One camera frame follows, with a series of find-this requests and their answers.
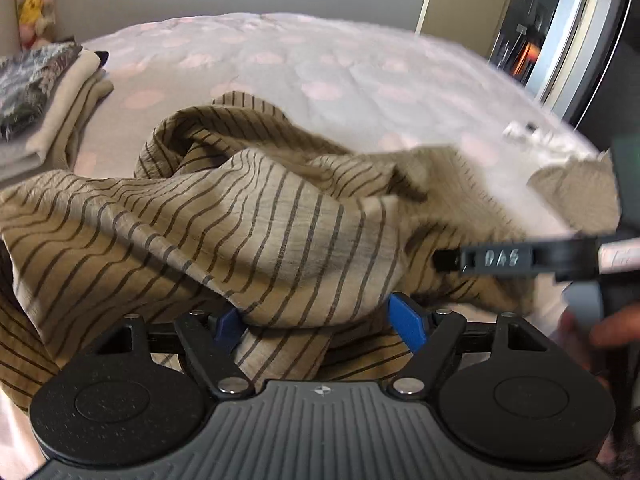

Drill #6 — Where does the beige striped shirt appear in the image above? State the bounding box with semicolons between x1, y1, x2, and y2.
0;90;622;413

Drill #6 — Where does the stack of folded clothes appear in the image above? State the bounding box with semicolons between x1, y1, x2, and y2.
1;42;114;188

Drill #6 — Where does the person's right hand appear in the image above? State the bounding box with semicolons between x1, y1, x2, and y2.
551;304;639;479

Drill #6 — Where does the black sliding wardrobe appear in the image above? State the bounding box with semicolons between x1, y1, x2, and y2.
570;0;639;151

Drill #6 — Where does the pink dotted bed sheet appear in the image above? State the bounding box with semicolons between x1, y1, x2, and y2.
0;11;601;480

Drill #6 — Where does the cream bedroom door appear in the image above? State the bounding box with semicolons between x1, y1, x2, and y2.
416;0;510;58

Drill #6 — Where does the plush toy hanging column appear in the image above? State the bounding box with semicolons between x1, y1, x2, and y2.
15;0;55;50

